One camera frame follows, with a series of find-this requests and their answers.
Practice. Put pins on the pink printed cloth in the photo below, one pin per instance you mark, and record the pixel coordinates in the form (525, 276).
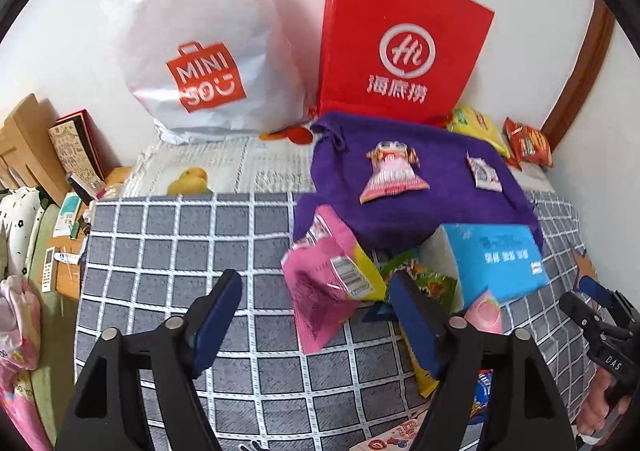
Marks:
(15, 346)

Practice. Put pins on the purple towel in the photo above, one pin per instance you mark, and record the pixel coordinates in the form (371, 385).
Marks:
(400, 221)

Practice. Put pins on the red and orange snack bag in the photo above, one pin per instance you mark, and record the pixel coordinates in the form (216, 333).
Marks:
(527, 143)

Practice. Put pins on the white remote control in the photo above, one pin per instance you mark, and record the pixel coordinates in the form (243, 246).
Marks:
(47, 268)

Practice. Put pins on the large yellow snack bag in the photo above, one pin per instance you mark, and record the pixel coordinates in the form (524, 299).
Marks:
(475, 128)

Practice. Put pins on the pink and yellow snack packet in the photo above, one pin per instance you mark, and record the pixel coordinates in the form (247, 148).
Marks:
(320, 296)

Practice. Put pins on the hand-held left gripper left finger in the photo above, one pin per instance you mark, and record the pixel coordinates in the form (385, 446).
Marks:
(215, 326)

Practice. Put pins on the brown wooden door frame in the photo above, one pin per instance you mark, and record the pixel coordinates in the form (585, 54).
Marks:
(582, 71)

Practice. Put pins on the red bordered book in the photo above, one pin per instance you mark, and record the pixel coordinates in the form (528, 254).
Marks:
(75, 146)

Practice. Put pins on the red paper bag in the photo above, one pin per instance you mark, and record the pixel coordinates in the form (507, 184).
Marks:
(400, 31)

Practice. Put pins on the teal box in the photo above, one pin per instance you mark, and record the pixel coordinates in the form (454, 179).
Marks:
(67, 213)

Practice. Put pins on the person's right hand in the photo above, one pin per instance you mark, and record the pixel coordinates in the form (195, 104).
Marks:
(592, 413)

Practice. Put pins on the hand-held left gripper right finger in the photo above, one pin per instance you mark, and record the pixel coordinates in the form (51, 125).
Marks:
(415, 321)

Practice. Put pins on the small white snack packet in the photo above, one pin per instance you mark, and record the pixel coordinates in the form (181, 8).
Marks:
(484, 174)

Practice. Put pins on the wooden stand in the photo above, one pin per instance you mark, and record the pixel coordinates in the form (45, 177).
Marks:
(25, 141)

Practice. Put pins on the green snack packet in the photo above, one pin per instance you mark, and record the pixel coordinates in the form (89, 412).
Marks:
(435, 288)

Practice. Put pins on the grey checked blanket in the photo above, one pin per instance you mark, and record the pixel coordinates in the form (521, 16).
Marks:
(165, 251)

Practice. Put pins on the white printed bed sheet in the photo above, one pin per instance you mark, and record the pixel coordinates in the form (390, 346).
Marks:
(240, 163)

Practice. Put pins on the blue tissue pack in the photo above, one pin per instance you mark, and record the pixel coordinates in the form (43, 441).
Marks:
(495, 261)

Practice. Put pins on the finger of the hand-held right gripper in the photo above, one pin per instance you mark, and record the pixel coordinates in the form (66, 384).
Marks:
(580, 311)
(595, 287)

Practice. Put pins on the small pink striped snack packet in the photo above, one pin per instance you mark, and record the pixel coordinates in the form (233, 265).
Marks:
(392, 173)

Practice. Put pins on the blue and red packet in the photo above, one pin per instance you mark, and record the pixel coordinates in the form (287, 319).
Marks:
(482, 391)

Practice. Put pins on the orange plastic piece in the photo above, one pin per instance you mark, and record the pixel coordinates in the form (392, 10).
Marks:
(295, 134)

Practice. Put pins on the white floral pillow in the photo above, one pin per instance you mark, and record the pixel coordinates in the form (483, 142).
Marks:
(20, 226)

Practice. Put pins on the white plastic shopping bag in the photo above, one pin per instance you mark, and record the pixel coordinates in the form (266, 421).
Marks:
(210, 31)

